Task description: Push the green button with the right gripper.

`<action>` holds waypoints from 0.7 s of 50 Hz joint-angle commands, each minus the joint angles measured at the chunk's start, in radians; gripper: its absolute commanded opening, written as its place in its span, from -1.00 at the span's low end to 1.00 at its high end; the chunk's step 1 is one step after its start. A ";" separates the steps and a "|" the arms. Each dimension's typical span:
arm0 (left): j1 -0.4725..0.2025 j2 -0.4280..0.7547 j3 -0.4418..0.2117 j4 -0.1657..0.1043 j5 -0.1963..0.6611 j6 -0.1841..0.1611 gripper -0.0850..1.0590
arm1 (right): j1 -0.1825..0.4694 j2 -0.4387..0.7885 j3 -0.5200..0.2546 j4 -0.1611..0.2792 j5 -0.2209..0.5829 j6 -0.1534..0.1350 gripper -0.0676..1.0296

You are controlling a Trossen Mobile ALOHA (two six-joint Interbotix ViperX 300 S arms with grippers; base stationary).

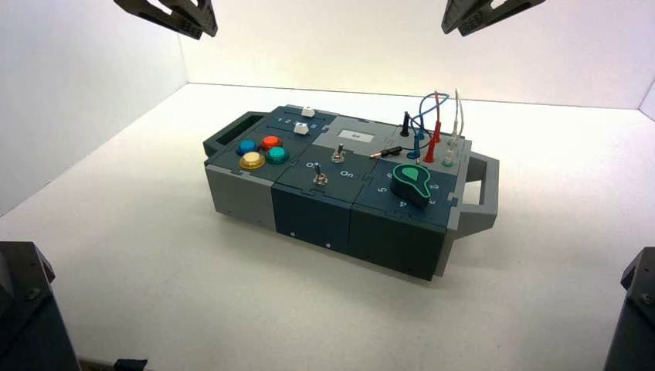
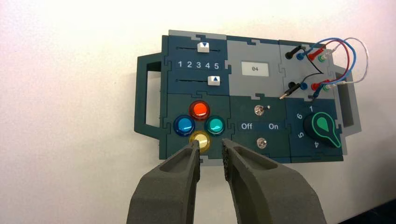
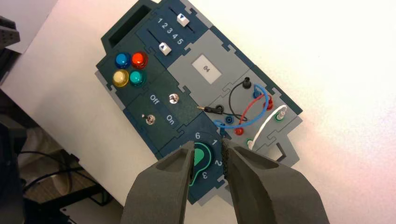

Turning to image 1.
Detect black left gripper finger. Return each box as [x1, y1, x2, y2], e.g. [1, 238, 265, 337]
[174, 0, 219, 38]
[113, 0, 204, 40]

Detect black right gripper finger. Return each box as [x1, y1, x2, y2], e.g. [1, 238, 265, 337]
[457, 0, 547, 37]
[441, 0, 494, 36]

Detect yellow push button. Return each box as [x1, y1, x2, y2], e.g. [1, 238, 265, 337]
[239, 151, 266, 171]

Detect small white display screen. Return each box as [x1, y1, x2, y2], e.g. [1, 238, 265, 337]
[338, 129, 375, 143]

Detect black and green rotary knob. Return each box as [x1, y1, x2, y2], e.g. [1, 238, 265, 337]
[391, 163, 433, 209]

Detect grey and teal task box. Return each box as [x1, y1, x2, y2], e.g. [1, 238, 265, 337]
[202, 104, 500, 281]

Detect white wire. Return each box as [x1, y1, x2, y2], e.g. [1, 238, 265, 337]
[453, 87, 465, 137]

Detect blue wire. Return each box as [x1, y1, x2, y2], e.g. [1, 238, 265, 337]
[409, 93, 451, 149]

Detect dark teal box handle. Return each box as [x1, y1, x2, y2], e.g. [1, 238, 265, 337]
[202, 112, 268, 158]

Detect grey box handle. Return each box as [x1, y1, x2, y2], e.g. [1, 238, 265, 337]
[455, 151, 500, 240]

